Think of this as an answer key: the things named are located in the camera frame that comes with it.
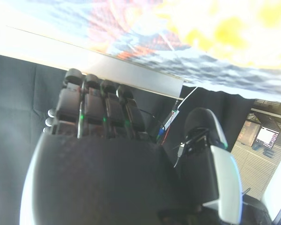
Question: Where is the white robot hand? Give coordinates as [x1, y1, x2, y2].
[19, 67, 244, 225]

